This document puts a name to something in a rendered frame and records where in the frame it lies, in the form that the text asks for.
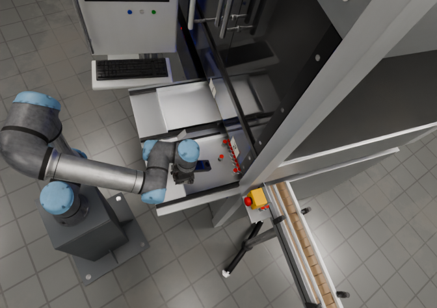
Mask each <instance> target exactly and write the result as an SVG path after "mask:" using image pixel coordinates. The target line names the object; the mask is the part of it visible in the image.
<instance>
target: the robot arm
mask: <svg viewBox="0 0 437 308"><path fill-rule="evenodd" d="M60 108H61V105H60V103H59V102H58V101H57V100H56V99H54V98H53V97H51V96H48V95H45V94H42V93H39V92H32V91H24V92H21V93H19V94H18V95H17V96H16V98H15V100H14V101H13V104H12V106H11V109H10V111H9V113H8V116H7V118H6V120H5V122H4V125H3V127H2V130H1V132H0V155H1V157H2V158H3V160H4V161H5V162H6V163H7V164H8V165H9V166H10V167H11V168H13V169H14V170H15V171H17V172H19V173H21V174H23V175H25V176H27V177H30V178H33V179H39V180H43V181H45V180H47V179H49V178H50V182H49V184H48V185H47V186H45V187H44V188H43V189H42V191H41V194H40V203H41V205H42V206H43V208H44V209H45V210H46V211H47V212H49V213H51V214H53V217H54V219H55V220H56V222H58V223H59V224H60V225H63V226H68V227H70V226H75V225H78V224H80V223H81V222H82V221H84V220H85V218H86V217H87V216H88V214H89V211H90V203H89V201H88V199H87V198H86V197H85V196H84V195H82V194H80V193H79V190H80V187H81V184H84V185H91V186H98V187H102V188H108V189H113V190H119V191H123V192H130V193H134V194H141V200H142V201H143V202H145V203H149V204H160V203H162V202H164V200H165V193H166V184H167V179H168V169H169V164H170V163H173V164H172V165H171V170H172V177H173V180H174V182H175V185H181V184H185V183H187V184H190V185H191V184H193V183H194V172H208V171H210V170H211V165H210V163H209V160H198V158H199V156H200V147H199V145H198V143H197V142H196V141H194V140H191V139H186V140H183V141H182V142H181V143H179V142H177V143H176V142H165V141H159V140H147V141H145V143H144V147H143V152H142V158H143V160H146V161H148V162H147V167H146V171H145V172H143V171H140V170H134V169H131V168H126V167H122V166H117V165H113V164H108V163H104V162H99V161H96V160H90V159H87V156H86V154H85V153H83V152H81V151H80V150H78V149H75V148H70V146H69V144H68V143H67V141H66V139H65V138H64V136H63V134H62V123H61V121H60V119H59V112H60Z"/></svg>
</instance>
